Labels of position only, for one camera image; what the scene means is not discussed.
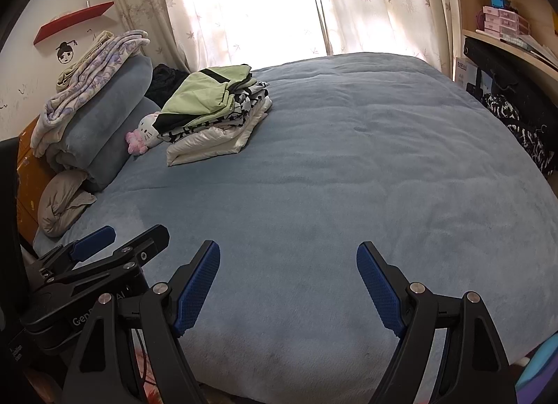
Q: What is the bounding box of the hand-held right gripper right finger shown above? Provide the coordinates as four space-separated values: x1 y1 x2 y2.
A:
356 241 517 404

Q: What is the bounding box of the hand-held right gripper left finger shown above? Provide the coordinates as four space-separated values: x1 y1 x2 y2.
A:
61 239 221 404

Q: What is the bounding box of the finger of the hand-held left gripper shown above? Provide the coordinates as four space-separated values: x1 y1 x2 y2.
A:
41 225 118 276
46 224 171 287

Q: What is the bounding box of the green and black hooded jacket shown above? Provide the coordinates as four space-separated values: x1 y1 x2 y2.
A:
154 65 259 135

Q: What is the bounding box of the beige pillow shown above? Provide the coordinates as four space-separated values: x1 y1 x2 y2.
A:
37 169 97 238

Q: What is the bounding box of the white cat plush toy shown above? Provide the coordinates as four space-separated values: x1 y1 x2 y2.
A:
126 111 163 156

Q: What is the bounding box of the white padded jacket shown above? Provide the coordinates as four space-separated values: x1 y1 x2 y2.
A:
166 97 273 167

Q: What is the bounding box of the grey-blue bed blanket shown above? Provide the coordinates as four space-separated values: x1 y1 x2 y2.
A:
32 52 558 398

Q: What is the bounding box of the black fuzzy cloth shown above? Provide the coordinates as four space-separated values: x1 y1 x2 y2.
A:
144 63 190 104

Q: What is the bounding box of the folded floral quilt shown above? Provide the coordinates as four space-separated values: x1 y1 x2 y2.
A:
31 30 151 158

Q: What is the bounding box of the black and white patterned garment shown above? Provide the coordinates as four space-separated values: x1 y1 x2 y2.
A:
157 79 269 143

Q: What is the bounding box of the blue and purple object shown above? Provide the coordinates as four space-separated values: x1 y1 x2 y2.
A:
514 334 558 404

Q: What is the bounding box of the beige folded cloth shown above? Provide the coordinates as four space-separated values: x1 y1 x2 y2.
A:
56 30 114 93

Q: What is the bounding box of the black and white hanging cloth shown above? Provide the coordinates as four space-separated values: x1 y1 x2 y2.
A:
482 94 556 176

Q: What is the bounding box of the white carton box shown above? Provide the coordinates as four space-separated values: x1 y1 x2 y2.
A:
454 55 480 95

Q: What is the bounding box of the wide floral curtain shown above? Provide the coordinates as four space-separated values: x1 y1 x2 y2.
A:
102 0 329 74

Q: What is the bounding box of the black bag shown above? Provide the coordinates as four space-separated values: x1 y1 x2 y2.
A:
463 37 558 126

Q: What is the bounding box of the narrow floral curtain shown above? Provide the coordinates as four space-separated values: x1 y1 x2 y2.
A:
305 0 460 78

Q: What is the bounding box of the pile of papers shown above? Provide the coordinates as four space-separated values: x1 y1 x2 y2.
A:
501 33 558 67

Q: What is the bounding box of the stack of pink boxes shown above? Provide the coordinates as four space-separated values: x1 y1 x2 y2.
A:
483 5 531 39

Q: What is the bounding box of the black face wall sticker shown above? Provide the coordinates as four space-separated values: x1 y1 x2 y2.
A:
54 40 78 67

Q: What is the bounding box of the red wall shelf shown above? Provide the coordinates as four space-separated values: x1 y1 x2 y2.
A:
34 1 115 45

